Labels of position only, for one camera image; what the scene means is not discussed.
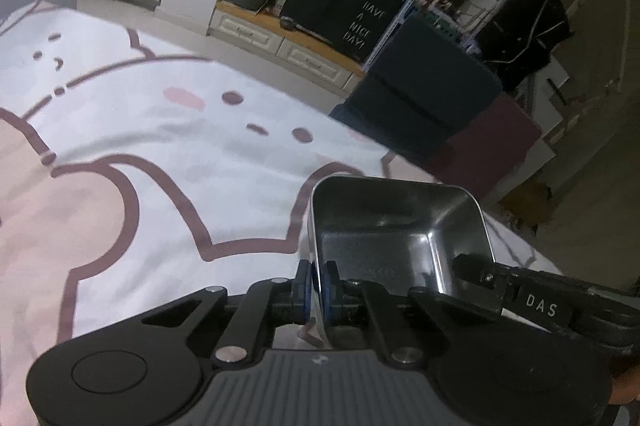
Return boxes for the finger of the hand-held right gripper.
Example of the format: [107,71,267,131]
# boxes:
[452,252,508,322]

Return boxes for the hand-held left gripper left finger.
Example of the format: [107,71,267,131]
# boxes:
[141,258,315,366]

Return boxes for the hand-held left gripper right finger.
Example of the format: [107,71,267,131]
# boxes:
[320,260,482,366]

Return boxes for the wide rectangular steel container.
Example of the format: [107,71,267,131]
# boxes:
[309,175,497,352]

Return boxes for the person's right forearm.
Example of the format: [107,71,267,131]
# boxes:
[607,373,640,407]

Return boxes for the pair of slippers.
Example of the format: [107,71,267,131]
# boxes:
[502,201,543,239]

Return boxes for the maroon chair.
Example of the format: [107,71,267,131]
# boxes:
[425,95,543,207]

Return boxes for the navy blue chair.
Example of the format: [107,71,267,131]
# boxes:
[330,13,501,164]

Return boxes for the bunny printed tablecloth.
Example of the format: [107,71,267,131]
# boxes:
[0,1,558,407]

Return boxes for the black white-trimmed vest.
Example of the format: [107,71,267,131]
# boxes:
[475,0,571,92]

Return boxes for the low wooden-top drawer cabinet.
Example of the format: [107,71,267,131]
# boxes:
[207,1,366,99]

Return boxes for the black printed cloth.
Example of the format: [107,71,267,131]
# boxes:
[280,0,406,67]

